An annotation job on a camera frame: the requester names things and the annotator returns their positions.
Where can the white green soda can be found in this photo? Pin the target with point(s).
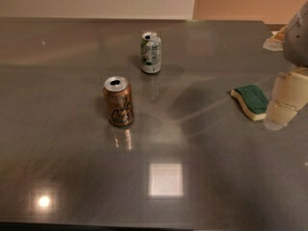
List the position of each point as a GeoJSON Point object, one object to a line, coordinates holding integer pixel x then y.
{"type": "Point", "coordinates": [151, 51]}

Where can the crumpled white paper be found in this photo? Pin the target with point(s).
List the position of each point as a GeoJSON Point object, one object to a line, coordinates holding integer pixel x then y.
{"type": "Point", "coordinates": [275, 42]}

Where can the orange soda can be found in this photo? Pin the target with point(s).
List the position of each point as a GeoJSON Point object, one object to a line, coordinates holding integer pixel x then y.
{"type": "Point", "coordinates": [118, 96]}

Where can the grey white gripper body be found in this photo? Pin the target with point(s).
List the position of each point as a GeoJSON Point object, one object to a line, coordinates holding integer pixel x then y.
{"type": "Point", "coordinates": [296, 42]}

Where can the green yellow sponge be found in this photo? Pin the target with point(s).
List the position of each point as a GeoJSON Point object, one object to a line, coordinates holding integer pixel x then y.
{"type": "Point", "coordinates": [252, 100]}

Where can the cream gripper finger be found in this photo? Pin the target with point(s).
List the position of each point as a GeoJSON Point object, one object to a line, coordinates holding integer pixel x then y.
{"type": "Point", "coordinates": [289, 95]}

